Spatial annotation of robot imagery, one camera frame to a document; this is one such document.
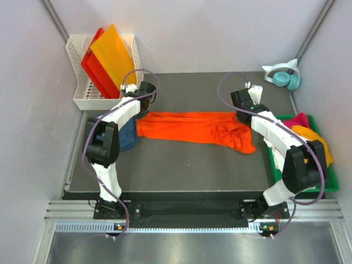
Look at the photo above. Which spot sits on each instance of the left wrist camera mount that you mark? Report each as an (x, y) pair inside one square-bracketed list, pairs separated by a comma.
[(126, 89)]

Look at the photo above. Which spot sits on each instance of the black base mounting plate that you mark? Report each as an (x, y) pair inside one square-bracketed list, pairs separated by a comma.
[(195, 209)]

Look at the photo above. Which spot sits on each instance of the pink t shirt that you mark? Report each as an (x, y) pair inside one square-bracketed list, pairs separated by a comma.
[(300, 119)]

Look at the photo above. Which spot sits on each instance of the orange plastic folder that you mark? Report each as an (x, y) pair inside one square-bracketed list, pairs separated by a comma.
[(110, 51)]

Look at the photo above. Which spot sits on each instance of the yellow t shirt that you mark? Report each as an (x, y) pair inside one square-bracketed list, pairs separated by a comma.
[(311, 135)]

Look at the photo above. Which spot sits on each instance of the slotted cable duct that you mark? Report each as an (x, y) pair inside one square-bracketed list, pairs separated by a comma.
[(116, 228)]

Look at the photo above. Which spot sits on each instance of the green plastic tray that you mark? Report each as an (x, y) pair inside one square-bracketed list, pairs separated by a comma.
[(331, 184)]

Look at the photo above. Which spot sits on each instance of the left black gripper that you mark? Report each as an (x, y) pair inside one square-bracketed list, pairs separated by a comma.
[(142, 114)]

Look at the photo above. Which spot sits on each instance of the red plastic folder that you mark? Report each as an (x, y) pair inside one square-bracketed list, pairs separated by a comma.
[(97, 73)]

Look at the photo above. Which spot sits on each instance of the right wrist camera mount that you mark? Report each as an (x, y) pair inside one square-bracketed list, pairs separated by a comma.
[(255, 92)]

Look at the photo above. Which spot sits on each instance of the blue t shirt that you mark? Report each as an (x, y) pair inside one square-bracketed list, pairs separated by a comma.
[(127, 137)]

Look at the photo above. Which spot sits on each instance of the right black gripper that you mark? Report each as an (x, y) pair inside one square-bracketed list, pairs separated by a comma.
[(256, 104)]

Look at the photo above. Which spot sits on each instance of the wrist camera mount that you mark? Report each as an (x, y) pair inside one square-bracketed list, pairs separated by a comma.
[(126, 89), (255, 92)]

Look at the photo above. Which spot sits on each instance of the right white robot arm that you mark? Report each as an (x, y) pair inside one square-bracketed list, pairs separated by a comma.
[(304, 162)]

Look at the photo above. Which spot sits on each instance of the white perforated file basket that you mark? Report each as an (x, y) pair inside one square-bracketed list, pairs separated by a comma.
[(87, 97)]

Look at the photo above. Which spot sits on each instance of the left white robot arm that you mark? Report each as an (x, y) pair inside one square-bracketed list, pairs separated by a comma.
[(101, 145)]

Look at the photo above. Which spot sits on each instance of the cat ear headphones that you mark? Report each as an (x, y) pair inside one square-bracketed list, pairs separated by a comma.
[(283, 74)]

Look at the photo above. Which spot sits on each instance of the orange t shirt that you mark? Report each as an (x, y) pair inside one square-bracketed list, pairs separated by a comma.
[(217, 128)]

